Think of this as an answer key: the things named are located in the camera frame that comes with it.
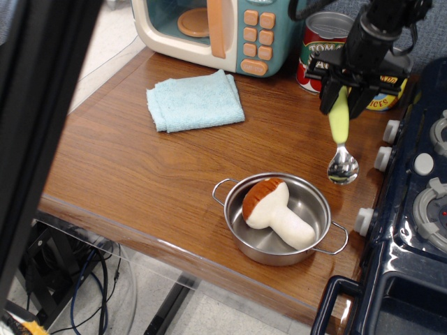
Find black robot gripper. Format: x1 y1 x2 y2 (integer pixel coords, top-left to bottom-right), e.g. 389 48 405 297
305 13 409 119

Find spoon with yellow-green handle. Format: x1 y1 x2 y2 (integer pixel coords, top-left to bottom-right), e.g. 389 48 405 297
327 86 359 185

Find pineapple slices can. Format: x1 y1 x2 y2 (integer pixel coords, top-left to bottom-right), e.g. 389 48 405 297
366 51 413 112

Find tomato sauce can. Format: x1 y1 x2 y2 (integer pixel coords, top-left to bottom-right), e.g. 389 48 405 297
296 11 354 94

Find toy microwave oven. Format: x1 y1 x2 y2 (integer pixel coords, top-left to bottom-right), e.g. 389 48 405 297
131 0 307 77

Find plush mushroom toy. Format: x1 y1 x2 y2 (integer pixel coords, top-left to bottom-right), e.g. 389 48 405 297
242 177 316 250

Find stainless steel pot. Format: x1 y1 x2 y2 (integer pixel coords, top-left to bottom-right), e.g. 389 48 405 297
220 172 340 266

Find light blue folded towel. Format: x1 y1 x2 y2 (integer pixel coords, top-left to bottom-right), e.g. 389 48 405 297
147 70 245 133

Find dark blue toy stove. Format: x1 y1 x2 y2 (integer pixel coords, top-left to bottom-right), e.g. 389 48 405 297
312 58 446 334

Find black table leg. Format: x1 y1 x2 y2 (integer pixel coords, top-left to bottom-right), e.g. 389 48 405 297
143 283 191 335

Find blue cable under table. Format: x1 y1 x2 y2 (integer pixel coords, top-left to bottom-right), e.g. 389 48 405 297
70 246 109 335

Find black cable under table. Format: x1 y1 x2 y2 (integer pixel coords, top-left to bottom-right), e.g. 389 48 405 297
52 244 123 335

